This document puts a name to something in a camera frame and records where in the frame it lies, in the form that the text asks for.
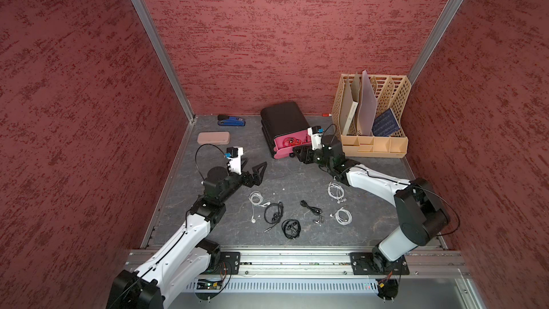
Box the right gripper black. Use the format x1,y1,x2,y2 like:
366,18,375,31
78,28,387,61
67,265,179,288
292,144,333,168

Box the aluminium corner post right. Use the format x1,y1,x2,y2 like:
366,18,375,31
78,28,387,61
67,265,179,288
407,0,464,85

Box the black earphones right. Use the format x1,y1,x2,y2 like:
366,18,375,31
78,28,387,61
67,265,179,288
300,200,324,225

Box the aluminium corner post left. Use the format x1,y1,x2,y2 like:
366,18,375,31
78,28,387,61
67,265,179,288
130,0,196,124

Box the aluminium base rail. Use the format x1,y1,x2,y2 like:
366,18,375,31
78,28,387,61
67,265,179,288
221,246,472,279

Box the white earphones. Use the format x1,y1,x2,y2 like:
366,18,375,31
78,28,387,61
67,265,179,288
248,191,271,223
330,207,353,226
327,182,346,203

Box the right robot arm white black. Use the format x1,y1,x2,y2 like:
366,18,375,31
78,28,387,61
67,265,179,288
290,134,450,270

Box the black pink drawer cabinet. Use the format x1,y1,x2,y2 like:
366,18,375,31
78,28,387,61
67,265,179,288
260,101,311,160

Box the dark blue notebook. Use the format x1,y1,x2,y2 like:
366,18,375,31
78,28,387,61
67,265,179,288
372,108,401,137

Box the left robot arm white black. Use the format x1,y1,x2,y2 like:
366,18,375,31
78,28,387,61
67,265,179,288
106,157,267,308

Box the pink pencil case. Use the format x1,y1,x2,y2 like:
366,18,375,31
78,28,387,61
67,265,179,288
197,131,231,145

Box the red earphones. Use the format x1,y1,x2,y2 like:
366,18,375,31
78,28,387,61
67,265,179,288
283,137,307,147

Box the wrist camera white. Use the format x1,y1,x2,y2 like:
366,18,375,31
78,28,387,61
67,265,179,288
225,147,244,175
307,125,324,150

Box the blue black stapler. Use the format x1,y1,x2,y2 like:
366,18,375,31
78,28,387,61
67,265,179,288
217,114,246,127

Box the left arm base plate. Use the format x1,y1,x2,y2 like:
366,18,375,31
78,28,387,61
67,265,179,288
204,251,241,276

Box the beige paper folder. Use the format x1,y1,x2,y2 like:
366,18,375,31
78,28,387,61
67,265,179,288
340,74,361,135

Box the black earphones bottom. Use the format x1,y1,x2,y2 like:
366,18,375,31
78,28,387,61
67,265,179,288
281,219,301,240

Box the aluminium corner post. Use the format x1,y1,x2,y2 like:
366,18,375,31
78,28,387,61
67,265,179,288
130,0,196,124
407,0,464,85

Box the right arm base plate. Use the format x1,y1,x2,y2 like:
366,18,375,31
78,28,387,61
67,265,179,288
349,252,410,276

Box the beige file organizer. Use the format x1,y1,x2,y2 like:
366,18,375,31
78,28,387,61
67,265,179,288
332,71,411,159

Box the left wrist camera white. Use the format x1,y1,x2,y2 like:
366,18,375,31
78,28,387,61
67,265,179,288
225,147,244,175

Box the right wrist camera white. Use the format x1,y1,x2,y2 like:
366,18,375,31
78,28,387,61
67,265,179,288
307,125,324,150

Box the translucent grey folder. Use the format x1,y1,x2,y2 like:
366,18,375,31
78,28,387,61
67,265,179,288
356,70,377,136

